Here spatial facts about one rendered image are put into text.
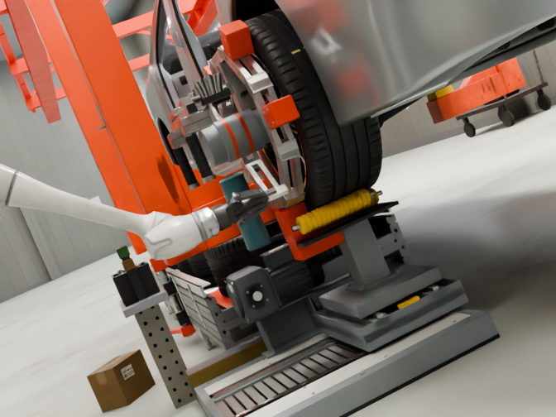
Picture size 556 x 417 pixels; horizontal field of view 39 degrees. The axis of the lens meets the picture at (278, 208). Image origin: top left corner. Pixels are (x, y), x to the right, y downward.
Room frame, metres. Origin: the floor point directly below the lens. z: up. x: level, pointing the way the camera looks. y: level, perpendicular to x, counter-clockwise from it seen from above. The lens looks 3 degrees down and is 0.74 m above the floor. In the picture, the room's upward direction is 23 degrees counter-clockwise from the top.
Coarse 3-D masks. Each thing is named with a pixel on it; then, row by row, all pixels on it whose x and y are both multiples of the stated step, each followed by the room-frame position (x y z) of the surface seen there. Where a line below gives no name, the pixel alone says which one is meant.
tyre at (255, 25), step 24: (264, 24) 2.42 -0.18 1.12; (288, 24) 2.37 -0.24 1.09; (264, 48) 2.33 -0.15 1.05; (288, 48) 2.31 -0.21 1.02; (288, 72) 2.27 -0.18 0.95; (312, 72) 2.28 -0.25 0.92; (312, 96) 2.27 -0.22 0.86; (312, 120) 2.26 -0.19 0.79; (312, 144) 2.28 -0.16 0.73; (336, 144) 2.30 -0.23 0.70; (360, 144) 2.33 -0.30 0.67; (312, 168) 2.34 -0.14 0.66; (336, 168) 2.34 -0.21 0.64; (360, 168) 2.39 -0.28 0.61; (312, 192) 2.43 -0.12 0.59; (336, 192) 2.42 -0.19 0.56
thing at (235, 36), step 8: (232, 24) 2.37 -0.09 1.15; (240, 24) 2.36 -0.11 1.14; (224, 32) 2.34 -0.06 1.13; (232, 32) 2.33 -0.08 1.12; (240, 32) 2.34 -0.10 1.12; (248, 32) 2.35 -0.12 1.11; (224, 40) 2.35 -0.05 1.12; (232, 40) 2.34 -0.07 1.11; (240, 40) 2.35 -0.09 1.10; (248, 40) 2.36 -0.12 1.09; (224, 48) 2.40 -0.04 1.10; (232, 48) 2.35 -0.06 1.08; (240, 48) 2.36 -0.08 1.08; (248, 48) 2.37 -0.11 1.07; (232, 56) 2.36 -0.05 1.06; (240, 56) 2.37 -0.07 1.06
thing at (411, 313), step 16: (432, 288) 2.39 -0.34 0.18; (448, 288) 2.38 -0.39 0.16; (400, 304) 2.35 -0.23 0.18; (416, 304) 2.36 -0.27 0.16; (432, 304) 2.37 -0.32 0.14; (448, 304) 2.38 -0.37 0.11; (320, 320) 2.73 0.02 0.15; (336, 320) 2.54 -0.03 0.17; (352, 320) 2.54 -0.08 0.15; (368, 320) 2.38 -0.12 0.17; (384, 320) 2.33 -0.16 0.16; (400, 320) 2.34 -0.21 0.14; (416, 320) 2.35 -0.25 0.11; (336, 336) 2.61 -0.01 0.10; (352, 336) 2.41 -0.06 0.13; (368, 336) 2.32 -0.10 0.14; (384, 336) 2.33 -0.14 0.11
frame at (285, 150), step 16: (240, 64) 2.36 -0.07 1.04; (256, 64) 2.35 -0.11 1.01; (256, 80) 2.30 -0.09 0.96; (256, 96) 2.29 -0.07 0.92; (272, 96) 2.30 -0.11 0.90; (224, 112) 2.77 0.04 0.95; (288, 128) 2.30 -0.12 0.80; (272, 144) 2.31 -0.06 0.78; (288, 144) 2.30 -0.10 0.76; (240, 160) 2.81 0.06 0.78; (256, 160) 2.79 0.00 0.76; (256, 176) 2.73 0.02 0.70; (272, 176) 2.72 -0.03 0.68; (288, 176) 2.36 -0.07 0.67; (272, 208) 2.63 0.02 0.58
